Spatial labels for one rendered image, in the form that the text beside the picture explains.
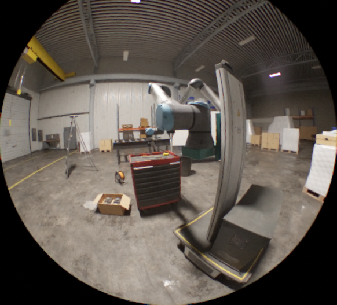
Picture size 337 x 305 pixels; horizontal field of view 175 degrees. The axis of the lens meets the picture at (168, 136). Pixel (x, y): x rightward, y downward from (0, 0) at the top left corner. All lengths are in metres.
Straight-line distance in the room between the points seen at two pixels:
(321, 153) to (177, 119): 2.89
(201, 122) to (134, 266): 1.52
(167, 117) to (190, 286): 1.47
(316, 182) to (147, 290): 3.16
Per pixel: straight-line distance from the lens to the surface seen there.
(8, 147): 10.81
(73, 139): 9.94
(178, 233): 1.27
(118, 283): 1.46
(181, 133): 3.76
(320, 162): 3.01
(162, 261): 1.46
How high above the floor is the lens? 1.36
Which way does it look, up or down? 4 degrees down
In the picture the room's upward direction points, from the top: 2 degrees counter-clockwise
